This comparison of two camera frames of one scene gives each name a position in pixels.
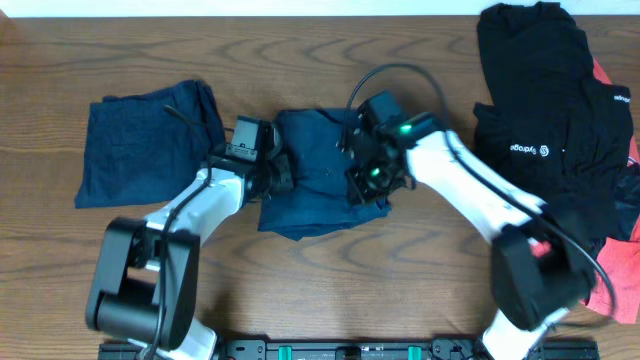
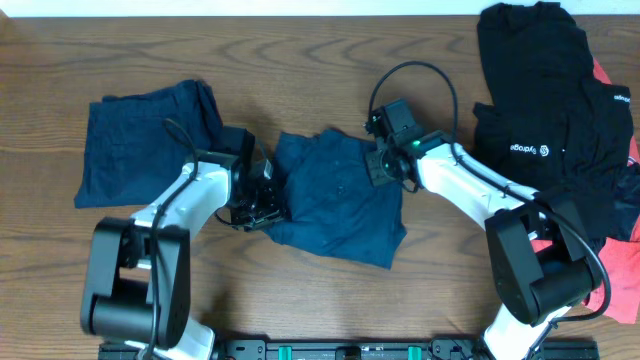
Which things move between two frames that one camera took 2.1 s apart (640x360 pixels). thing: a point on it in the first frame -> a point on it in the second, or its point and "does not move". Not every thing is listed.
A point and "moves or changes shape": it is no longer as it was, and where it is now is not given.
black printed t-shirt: [552, 130] does not move
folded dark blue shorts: [144, 147] does not move
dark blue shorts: [319, 199] moves or changes shape
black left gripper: [288, 181] -> [275, 211]
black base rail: [366, 349] does not move
